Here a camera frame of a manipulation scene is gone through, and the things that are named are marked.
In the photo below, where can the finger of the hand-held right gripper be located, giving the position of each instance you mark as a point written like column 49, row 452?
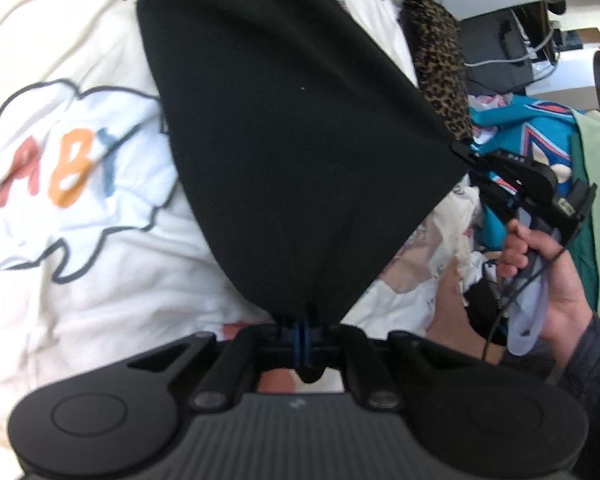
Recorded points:
column 500, row 162
column 502, row 197

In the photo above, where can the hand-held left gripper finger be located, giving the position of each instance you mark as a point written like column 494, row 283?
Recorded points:
column 300, row 342
column 308, row 342

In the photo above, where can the black bear print shorts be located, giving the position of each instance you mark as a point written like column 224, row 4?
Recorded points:
column 290, row 135

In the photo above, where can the person's right forearm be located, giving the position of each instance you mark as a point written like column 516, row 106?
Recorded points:
column 595, row 385

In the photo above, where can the person's right hand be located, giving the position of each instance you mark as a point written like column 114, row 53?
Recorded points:
column 567, row 300

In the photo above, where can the teal patterned blanket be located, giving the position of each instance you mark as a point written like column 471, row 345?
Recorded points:
column 530, row 130

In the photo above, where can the dark green cloth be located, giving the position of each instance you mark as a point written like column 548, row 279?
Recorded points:
column 582, row 260

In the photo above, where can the grey suitcase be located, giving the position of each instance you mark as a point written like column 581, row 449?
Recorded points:
column 495, row 50

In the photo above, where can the leopard print folded cloth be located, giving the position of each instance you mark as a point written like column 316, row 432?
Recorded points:
column 440, row 60

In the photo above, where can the person's right foot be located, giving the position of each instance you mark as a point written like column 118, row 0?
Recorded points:
column 450, row 310

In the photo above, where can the cream cartoon printed blanket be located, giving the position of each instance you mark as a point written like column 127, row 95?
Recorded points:
column 80, row 260

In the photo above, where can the wooden desk black frame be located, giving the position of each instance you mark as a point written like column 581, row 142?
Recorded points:
column 580, row 35

